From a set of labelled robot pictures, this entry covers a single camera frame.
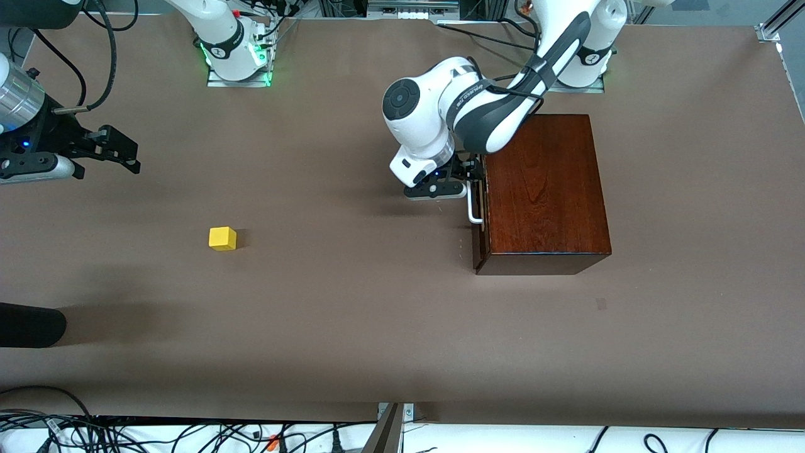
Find wooden drawer with white handle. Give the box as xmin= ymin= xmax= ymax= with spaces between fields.
xmin=466 ymin=157 xmax=490 ymax=272

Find yellow cube block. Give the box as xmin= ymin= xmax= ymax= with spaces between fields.
xmin=209 ymin=226 xmax=238 ymax=252

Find dark wooden cabinet box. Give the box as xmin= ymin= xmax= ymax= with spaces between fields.
xmin=478 ymin=114 xmax=612 ymax=276

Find white power strip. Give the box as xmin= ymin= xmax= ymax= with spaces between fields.
xmin=367 ymin=0 xmax=460 ymax=21

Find black padded cylinder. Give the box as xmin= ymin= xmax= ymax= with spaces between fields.
xmin=0 ymin=302 xmax=67 ymax=349

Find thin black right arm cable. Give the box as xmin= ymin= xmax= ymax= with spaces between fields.
xmin=6 ymin=25 xmax=87 ymax=104

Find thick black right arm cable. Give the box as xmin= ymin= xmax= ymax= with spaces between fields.
xmin=54 ymin=0 xmax=121 ymax=114

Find black cable on table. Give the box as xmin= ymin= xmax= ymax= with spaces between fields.
xmin=437 ymin=23 xmax=540 ymax=52

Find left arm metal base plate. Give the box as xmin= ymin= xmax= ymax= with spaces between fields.
xmin=546 ymin=74 xmax=606 ymax=94

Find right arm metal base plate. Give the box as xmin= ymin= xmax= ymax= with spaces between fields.
xmin=206 ymin=35 xmax=274 ymax=89

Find right arm base connector cables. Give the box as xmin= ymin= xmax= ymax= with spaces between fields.
xmin=230 ymin=0 xmax=303 ymax=38

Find thick black looped cable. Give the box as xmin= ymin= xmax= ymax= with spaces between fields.
xmin=0 ymin=385 xmax=95 ymax=419

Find aluminium profile bracket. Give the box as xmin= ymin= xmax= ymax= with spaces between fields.
xmin=362 ymin=403 xmax=416 ymax=453

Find tangled black cables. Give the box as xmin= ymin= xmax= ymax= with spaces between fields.
xmin=0 ymin=409 xmax=378 ymax=453

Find aluminium frame corner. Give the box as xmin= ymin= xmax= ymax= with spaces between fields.
xmin=755 ymin=0 xmax=805 ymax=45

